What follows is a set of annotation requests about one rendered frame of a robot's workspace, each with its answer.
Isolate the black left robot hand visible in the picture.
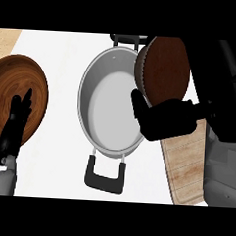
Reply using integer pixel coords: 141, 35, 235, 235
0, 85, 34, 168

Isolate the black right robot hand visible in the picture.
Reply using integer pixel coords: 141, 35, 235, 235
127, 87, 200, 145

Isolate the round brown wooden plate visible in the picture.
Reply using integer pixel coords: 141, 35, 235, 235
0, 52, 52, 159

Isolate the brown chocolate cupcake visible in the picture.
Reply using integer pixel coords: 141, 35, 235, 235
131, 34, 194, 110

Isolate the silver pot with black handles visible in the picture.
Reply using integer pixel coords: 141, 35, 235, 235
71, 31, 152, 197

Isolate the pale wooden cutting board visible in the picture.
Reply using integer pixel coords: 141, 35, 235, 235
156, 117, 210, 207

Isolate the pale wooden panel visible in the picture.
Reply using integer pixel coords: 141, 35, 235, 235
0, 27, 23, 64

